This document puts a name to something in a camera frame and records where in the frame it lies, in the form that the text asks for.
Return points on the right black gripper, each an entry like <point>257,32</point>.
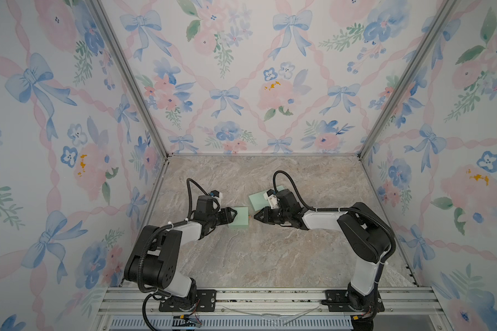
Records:
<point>266,215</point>

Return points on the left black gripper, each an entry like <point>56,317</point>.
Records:
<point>226,214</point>

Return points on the small green jewelry box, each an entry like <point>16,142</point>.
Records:
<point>241,218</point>

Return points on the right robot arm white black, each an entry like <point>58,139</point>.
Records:
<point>369,237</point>

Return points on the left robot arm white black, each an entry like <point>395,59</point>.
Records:
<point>152,264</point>

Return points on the green jewelry box left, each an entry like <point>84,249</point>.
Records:
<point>259,201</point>

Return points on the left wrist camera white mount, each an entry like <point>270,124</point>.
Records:
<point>216,194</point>

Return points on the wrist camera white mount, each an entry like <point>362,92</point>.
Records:
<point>216,194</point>
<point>271,198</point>

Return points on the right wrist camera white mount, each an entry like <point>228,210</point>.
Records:
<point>271,198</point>

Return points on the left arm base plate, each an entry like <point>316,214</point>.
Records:
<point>190,300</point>

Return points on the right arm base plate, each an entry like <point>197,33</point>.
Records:
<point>343,301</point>

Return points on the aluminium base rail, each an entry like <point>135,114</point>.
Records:
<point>273,309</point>

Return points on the aluminium frame post left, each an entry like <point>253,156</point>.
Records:
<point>107,32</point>

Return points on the aluminium frame post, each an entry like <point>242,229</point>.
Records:
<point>436,27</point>
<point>107,32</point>

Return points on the aluminium frame post right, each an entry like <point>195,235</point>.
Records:
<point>436,27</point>

